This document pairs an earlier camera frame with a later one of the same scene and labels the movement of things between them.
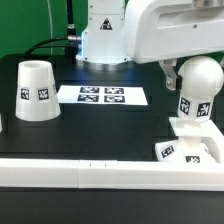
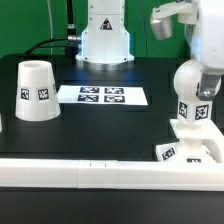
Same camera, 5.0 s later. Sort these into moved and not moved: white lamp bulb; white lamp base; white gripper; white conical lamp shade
Moved: white gripper
Not moved: white lamp base; white lamp bulb; white conical lamp shade
